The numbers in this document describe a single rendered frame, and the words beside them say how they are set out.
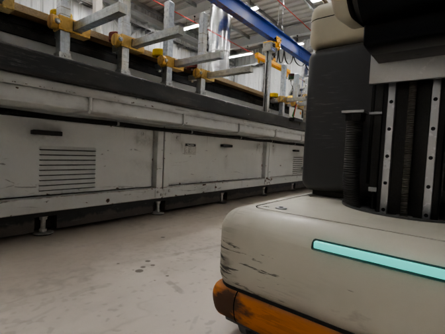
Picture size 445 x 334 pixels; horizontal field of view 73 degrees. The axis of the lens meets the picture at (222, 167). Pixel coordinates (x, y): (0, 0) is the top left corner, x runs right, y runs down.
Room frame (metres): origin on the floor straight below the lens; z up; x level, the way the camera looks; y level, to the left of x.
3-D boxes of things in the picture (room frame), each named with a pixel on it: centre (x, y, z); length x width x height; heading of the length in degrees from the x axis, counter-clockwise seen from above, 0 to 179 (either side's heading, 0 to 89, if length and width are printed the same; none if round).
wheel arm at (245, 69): (1.68, 0.05, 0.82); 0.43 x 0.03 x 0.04; 52
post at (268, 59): (2.29, -0.31, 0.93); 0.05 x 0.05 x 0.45; 52
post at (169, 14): (1.51, 0.30, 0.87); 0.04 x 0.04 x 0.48; 52
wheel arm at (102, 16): (1.09, 0.50, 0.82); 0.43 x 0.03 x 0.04; 52
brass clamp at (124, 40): (1.33, 0.43, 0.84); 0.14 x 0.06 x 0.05; 142
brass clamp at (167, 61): (1.53, 0.28, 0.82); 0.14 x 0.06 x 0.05; 142
